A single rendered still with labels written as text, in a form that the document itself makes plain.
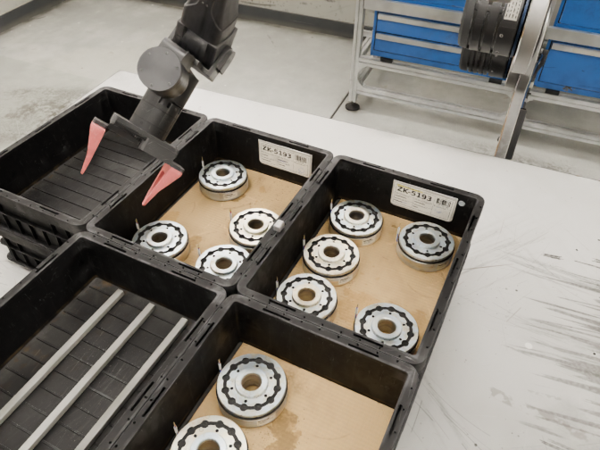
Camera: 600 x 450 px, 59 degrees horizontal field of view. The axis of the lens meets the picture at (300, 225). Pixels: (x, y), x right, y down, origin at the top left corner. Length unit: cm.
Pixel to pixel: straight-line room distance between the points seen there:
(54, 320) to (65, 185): 37
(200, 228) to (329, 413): 46
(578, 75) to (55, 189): 226
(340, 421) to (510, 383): 37
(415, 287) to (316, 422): 31
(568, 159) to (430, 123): 70
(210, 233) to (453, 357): 52
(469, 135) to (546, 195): 152
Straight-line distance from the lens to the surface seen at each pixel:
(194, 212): 111
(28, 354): 97
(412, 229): 104
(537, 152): 295
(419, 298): 96
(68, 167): 131
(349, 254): 97
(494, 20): 115
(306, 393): 84
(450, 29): 274
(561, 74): 279
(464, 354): 107
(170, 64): 74
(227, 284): 83
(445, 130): 295
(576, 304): 123
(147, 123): 80
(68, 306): 100
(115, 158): 130
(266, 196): 113
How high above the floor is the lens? 156
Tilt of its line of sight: 43 degrees down
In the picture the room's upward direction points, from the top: 1 degrees clockwise
